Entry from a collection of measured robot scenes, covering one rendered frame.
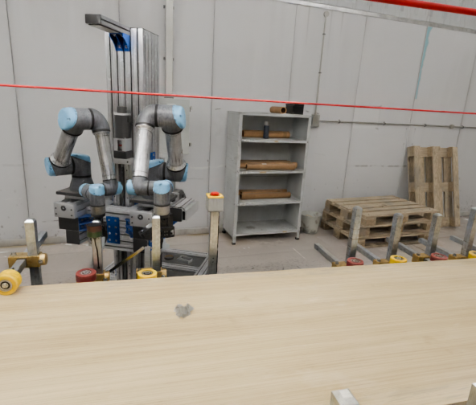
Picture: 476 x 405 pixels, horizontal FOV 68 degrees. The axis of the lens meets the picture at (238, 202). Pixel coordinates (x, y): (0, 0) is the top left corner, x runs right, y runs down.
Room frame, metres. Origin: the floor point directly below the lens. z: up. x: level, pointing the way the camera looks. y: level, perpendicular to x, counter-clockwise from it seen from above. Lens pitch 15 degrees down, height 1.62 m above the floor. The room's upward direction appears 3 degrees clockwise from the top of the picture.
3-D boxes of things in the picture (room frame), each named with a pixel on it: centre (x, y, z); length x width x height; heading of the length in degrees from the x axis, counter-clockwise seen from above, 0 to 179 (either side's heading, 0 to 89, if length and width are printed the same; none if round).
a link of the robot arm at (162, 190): (1.61, 0.36, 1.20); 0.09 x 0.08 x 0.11; 3
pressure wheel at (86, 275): (1.36, 0.62, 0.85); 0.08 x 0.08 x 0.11
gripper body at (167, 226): (1.61, 0.35, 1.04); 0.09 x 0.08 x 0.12; 126
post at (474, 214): (1.93, -1.34, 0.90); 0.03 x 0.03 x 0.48; 15
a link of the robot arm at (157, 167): (2.14, 0.52, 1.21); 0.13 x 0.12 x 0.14; 93
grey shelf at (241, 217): (4.34, -0.31, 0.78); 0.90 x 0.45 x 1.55; 110
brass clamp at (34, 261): (1.36, 0.86, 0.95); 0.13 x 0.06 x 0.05; 105
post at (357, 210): (1.75, -0.61, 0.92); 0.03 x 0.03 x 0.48; 15
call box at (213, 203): (1.56, 0.11, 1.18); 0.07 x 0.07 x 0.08; 15
